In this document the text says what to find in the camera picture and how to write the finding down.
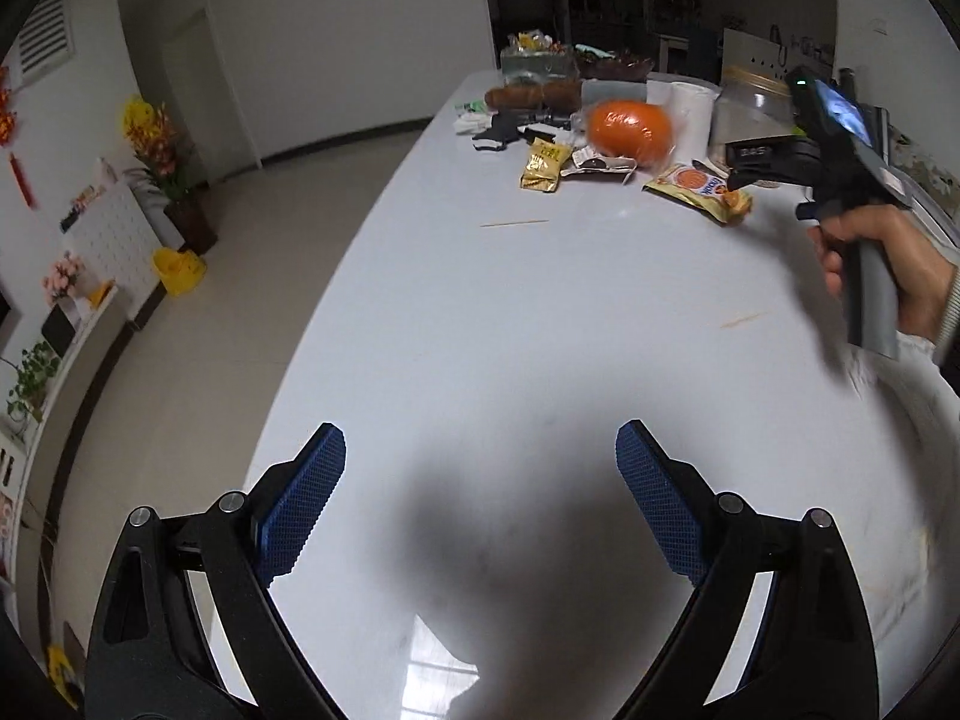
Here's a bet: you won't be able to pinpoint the white wall vent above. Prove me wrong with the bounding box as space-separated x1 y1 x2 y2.
19 0 76 80

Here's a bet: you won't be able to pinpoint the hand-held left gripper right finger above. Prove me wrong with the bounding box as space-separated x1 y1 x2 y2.
615 420 880 720

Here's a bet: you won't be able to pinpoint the green potted plant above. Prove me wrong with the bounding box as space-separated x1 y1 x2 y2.
4 341 61 425

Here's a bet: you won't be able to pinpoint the white low console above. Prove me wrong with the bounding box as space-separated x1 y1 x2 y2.
0 281 125 593

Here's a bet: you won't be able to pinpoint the white perforated cabinet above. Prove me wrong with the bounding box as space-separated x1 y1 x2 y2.
60 157 166 331

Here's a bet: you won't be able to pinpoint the yellow snack packet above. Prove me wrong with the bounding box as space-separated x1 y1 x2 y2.
643 163 753 226

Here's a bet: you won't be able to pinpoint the white and green small packet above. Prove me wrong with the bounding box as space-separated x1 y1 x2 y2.
454 100 493 136

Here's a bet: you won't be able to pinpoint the brown cylindrical roll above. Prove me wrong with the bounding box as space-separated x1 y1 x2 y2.
484 82 582 110

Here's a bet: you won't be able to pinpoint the colourful small boxes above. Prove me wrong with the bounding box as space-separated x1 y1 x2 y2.
60 180 107 233

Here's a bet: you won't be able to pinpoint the person's right hand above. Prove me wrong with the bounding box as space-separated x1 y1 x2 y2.
808 204 957 338

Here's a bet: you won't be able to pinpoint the white paper roll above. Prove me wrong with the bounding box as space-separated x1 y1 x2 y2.
670 81 717 158

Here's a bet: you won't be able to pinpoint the red wall hanging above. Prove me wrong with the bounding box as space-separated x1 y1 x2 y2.
0 67 38 208

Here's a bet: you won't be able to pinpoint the yellow bucket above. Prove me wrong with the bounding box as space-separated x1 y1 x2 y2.
154 246 207 297

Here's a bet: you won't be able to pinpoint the black cloth piece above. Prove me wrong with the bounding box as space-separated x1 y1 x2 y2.
472 111 526 153

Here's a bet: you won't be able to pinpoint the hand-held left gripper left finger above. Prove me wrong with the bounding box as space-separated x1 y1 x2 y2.
84 422 347 720

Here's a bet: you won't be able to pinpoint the clear plastic jar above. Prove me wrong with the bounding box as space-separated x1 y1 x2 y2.
709 64 796 160

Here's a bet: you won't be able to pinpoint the potted yellow flowers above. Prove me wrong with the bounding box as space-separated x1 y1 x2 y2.
122 95 218 254

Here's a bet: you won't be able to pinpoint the dark basket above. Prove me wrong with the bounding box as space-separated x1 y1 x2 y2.
576 45 653 83

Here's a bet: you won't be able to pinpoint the person's right forearm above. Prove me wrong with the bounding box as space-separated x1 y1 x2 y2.
898 261 960 398

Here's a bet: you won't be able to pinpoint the gold snack packet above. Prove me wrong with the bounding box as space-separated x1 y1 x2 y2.
519 141 571 194

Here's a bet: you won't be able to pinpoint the orange bread in bag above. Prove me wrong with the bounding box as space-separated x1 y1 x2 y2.
586 99 674 170

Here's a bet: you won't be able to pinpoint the floral sofa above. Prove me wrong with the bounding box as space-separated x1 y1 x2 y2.
885 127 960 256

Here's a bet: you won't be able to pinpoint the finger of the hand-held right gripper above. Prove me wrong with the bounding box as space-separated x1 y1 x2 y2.
724 135 823 193

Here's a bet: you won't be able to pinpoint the pink flowers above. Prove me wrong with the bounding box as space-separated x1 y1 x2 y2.
41 251 87 308

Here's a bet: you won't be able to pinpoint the white door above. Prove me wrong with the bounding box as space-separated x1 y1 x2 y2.
161 7 260 170

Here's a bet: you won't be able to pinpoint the white board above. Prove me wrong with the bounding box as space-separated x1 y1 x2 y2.
720 28 788 87

